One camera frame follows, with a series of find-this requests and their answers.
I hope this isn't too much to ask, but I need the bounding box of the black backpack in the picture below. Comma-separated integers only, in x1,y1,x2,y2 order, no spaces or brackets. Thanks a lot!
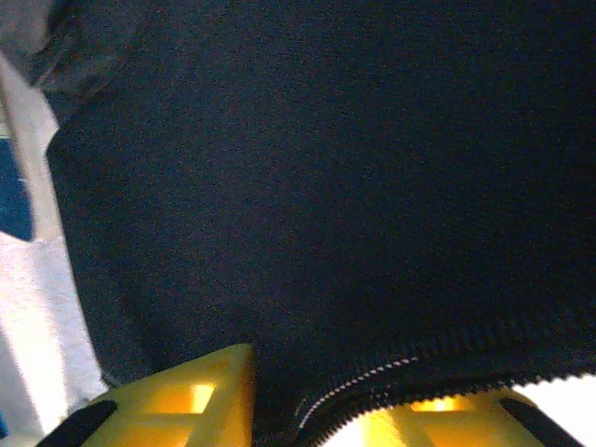
0,0,596,447

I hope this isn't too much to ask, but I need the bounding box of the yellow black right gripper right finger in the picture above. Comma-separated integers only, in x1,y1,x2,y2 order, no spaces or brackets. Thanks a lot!
358,388,583,447

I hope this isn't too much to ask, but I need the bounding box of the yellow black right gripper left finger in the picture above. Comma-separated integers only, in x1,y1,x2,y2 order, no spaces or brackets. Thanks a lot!
44,344,258,447

